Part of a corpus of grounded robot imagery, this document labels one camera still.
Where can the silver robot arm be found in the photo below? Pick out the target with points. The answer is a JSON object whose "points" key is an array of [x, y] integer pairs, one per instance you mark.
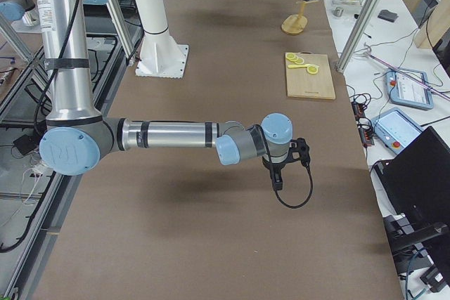
{"points": [[78, 136]]}

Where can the wooden cup storage rack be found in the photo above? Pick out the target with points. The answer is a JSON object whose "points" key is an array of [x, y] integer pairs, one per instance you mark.
{"points": [[295, 24]]}

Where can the small metal cup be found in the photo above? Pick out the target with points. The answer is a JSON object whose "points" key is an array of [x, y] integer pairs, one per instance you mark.
{"points": [[338, 11]]}

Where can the wooden cutting board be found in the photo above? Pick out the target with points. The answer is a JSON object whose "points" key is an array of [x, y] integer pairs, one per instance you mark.
{"points": [[301, 84]]}

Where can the yellow plastic knife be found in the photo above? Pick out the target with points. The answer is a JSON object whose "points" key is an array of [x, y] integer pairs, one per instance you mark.
{"points": [[292, 66]]}

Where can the reach grabber tool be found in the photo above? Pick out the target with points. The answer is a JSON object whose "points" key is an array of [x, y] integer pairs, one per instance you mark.
{"points": [[367, 52]]}

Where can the blue teach pendant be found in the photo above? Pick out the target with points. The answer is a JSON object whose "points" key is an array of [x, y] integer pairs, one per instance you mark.
{"points": [[396, 129], [404, 91]]}

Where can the black square pad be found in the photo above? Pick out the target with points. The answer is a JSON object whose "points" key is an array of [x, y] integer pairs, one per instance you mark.
{"points": [[387, 15]]}

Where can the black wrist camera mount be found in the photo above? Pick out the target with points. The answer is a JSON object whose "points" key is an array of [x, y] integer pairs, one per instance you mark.
{"points": [[298, 151]]}

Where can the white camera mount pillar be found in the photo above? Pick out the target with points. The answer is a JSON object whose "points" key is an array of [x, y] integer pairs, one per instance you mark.
{"points": [[160, 55]]}

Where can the aluminium frame post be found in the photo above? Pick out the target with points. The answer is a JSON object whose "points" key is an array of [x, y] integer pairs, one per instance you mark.
{"points": [[356, 34]]}

